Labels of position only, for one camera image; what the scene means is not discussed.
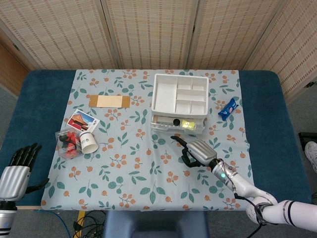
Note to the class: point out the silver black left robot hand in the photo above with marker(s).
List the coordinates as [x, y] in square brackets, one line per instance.
[13, 181]

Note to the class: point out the blue snack packet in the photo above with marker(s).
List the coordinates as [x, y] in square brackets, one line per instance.
[228, 109]

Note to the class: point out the postcard with red building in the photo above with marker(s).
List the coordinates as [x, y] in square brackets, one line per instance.
[81, 120]

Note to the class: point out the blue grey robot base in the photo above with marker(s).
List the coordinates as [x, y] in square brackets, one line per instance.
[156, 225]

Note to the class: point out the woven folding screen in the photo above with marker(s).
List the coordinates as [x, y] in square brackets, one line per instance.
[148, 32]

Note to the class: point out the clear box with red items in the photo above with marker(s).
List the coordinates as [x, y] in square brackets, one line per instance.
[68, 146]

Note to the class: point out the white plastic drawer organizer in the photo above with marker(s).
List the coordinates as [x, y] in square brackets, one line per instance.
[163, 96]

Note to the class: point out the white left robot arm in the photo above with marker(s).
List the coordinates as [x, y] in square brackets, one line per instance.
[6, 218]

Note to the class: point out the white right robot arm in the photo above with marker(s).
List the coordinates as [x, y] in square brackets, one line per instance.
[245, 184]

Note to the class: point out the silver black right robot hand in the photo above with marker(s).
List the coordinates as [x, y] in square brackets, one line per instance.
[201, 151]

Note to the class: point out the wooden stick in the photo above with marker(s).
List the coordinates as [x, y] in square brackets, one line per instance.
[155, 119]

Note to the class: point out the yellow floor strip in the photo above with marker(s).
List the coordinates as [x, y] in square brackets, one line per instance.
[79, 217]

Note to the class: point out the black plastic tray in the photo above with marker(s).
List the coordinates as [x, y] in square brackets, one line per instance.
[307, 137]

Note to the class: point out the blue padded table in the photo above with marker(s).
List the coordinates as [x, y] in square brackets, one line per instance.
[37, 104]

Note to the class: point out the brown flat cardboard piece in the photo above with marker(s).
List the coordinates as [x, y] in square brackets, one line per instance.
[109, 101]

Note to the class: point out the black round item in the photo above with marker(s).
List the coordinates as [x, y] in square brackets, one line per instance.
[176, 122]

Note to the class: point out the white sneaker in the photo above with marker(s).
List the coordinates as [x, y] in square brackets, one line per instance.
[311, 155]

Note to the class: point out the yellow packet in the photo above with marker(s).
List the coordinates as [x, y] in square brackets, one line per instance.
[187, 124]

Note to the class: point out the white paper cup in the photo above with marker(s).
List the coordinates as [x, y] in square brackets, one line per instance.
[88, 142]

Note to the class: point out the floral fruit print tablecloth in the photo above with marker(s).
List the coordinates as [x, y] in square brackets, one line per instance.
[138, 161]

